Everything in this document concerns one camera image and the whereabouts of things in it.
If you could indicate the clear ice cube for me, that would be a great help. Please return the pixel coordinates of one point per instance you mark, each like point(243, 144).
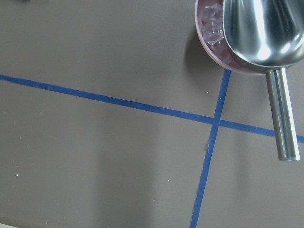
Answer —
point(213, 12)
point(212, 31)

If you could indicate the pink bowl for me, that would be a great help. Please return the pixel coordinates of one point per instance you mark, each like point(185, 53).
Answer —
point(220, 51)

